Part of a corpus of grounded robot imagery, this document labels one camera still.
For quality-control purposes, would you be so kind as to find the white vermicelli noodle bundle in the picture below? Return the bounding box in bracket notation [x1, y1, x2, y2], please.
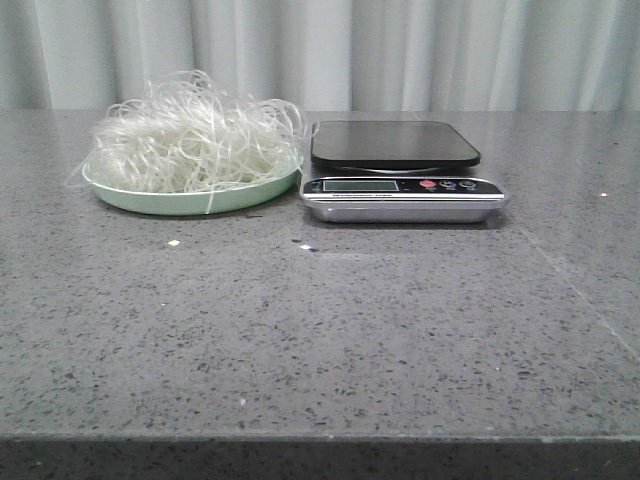
[71, 70, 312, 193]

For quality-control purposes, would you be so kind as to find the light green round plate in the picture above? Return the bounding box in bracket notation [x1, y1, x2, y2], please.
[82, 150, 304, 216]

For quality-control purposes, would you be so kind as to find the silver black kitchen scale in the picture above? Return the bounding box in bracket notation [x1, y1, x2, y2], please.
[300, 120, 509, 223]

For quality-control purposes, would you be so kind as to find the white pleated curtain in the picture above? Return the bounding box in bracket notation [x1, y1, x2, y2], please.
[1, 1, 639, 111]

